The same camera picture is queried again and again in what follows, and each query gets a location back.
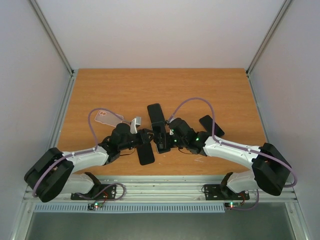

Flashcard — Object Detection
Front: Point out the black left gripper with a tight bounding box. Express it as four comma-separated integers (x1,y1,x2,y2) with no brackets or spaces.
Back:
119,129,159,151

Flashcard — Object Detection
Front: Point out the black silicone phone case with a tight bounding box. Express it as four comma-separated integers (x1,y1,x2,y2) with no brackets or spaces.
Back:
147,103,166,125

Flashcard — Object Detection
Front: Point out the white phone case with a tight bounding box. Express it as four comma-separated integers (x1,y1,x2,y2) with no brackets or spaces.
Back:
94,110,124,127

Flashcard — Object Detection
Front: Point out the dark smartphone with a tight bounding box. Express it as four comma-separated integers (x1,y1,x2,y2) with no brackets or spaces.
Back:
199,115,225,138
151,122,171,154

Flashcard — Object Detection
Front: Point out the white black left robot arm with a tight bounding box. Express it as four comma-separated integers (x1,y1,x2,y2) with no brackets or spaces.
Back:
24,123,155,203

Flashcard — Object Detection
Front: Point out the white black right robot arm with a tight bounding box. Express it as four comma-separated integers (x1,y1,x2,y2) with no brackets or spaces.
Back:
168,118,291,198

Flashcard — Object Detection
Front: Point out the right small circuit board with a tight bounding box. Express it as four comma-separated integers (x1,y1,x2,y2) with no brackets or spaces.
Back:
224,201,243,209

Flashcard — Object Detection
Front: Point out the small circuit board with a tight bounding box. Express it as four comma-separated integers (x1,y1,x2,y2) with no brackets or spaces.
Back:
224,201,243,209
87,202,104,211

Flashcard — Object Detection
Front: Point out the left small circuit board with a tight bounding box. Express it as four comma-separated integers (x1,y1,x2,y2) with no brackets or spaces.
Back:
87,202,104,211

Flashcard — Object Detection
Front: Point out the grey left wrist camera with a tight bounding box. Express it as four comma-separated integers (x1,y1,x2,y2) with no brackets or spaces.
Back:
130,116,142,134

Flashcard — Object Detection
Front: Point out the aluminium front rail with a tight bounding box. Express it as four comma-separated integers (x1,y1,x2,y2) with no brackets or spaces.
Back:
23,174,298,204

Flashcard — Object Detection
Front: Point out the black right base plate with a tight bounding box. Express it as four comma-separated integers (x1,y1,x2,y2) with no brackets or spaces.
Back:
201,184,250,201

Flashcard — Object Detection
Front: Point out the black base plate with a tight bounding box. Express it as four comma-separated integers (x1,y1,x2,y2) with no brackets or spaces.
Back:
70,184,117,201
201,184,250,201

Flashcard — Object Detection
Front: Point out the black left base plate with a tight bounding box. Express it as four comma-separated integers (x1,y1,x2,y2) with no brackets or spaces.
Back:
70,184,117,201

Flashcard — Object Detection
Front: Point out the aluminium frame rail left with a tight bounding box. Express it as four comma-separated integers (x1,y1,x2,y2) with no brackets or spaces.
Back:
27,0,76,176

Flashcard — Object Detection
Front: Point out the aluminium frame rail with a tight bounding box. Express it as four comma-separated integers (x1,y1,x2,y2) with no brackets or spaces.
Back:
245,0,293,181
27,0,76,176

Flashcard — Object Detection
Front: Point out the grey slotted cable duct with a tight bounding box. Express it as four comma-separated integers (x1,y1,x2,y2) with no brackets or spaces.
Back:
33,203,225,214

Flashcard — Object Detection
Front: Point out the aluminium frame rail right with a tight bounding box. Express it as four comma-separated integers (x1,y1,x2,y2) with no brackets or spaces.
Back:
245,0,293,181

